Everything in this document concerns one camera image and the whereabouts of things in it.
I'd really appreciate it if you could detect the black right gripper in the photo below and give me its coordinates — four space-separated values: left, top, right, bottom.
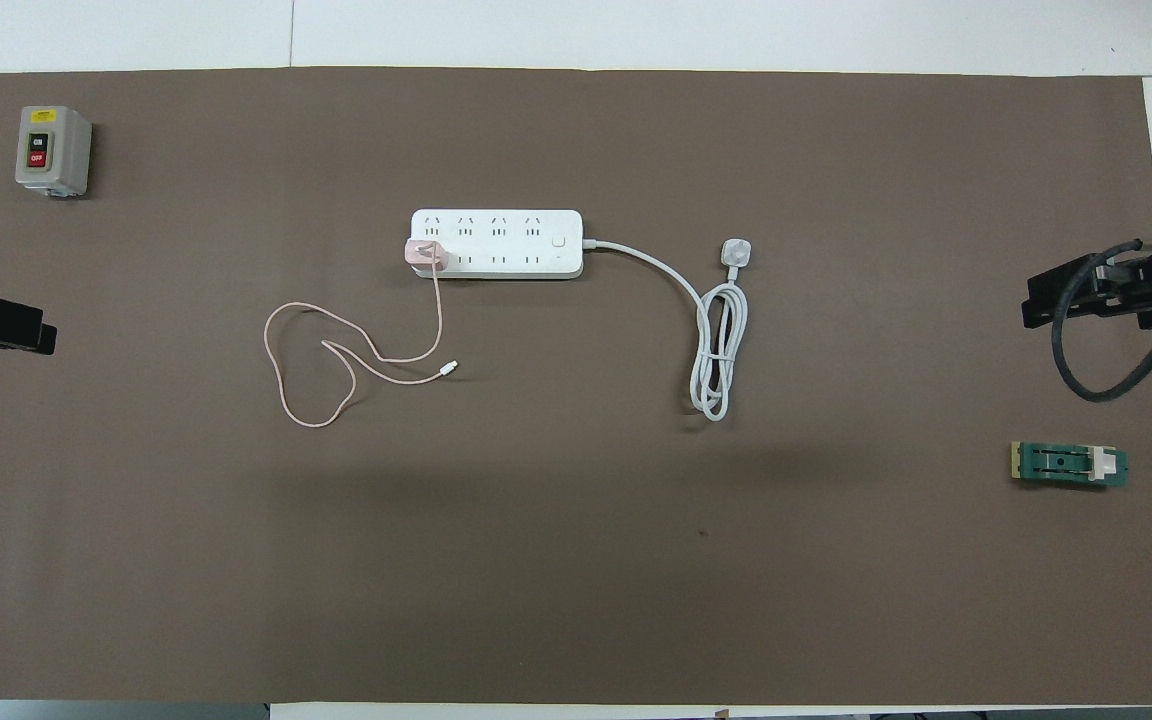
1022 240 1152 331

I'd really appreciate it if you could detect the pink charger adapter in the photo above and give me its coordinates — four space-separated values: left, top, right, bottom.
406 238 449 279

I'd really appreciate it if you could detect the pink charging cable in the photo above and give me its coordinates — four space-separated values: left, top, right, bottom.
262 262 460 429

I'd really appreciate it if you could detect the white power strip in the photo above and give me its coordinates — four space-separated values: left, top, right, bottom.
409 208 585 281

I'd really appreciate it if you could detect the brown table mat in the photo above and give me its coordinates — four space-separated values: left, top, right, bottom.
0 66 1152 706

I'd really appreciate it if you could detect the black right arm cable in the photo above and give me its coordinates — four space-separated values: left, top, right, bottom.
1049 238 1152 403

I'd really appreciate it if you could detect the green knife switch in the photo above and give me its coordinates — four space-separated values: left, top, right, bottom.
1010 440 1130 491

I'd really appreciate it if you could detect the grey on-off switch box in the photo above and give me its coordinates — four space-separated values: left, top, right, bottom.
15 105 93 198

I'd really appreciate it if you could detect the white power cord with plug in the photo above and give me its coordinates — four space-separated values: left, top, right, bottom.
582 236 759 422

